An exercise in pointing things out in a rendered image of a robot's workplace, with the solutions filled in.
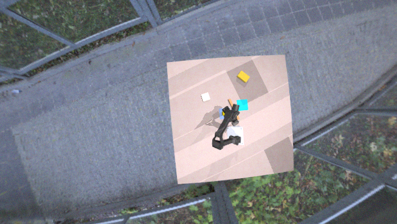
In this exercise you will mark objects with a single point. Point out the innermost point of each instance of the yellow rectangular block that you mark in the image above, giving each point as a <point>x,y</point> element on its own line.
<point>244,77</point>

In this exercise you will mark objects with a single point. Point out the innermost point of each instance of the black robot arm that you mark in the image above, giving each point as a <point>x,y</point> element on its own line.
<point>230,116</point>

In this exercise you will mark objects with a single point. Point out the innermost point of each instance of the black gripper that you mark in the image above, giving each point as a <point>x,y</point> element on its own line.
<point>226,109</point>

